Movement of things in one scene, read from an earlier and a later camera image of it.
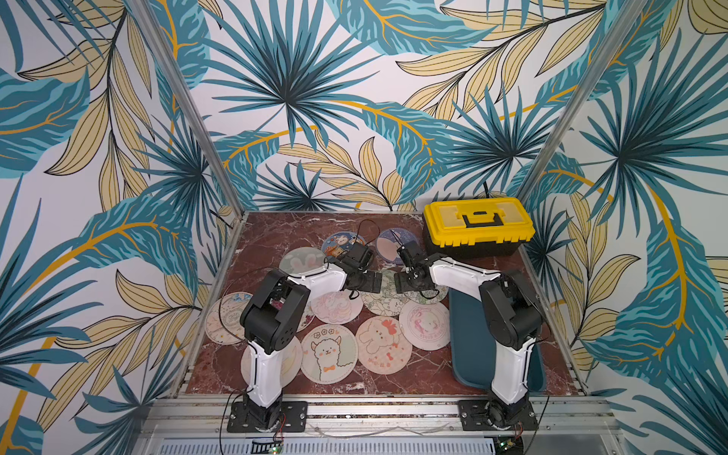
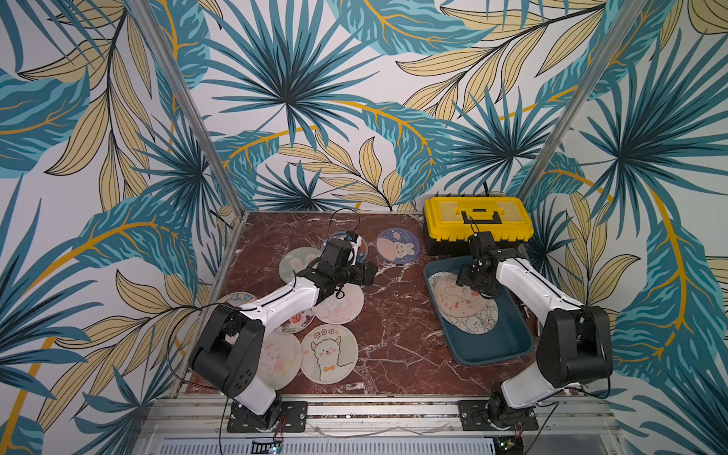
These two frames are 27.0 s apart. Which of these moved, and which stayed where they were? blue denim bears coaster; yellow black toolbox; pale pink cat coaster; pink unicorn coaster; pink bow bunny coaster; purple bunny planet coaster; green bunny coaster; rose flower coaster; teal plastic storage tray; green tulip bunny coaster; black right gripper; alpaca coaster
Moved: teal plastic storage tray; pink bow bunny coaster; green tulip bunny coaster; black right gripper
Stayed: rose flower coaster; pale pink cat coaster; alpaca coaster; blue denim bears coaster; purple bunny planet coaster; yellow black toolbox; pink unicorn coaster; green bunny coaster
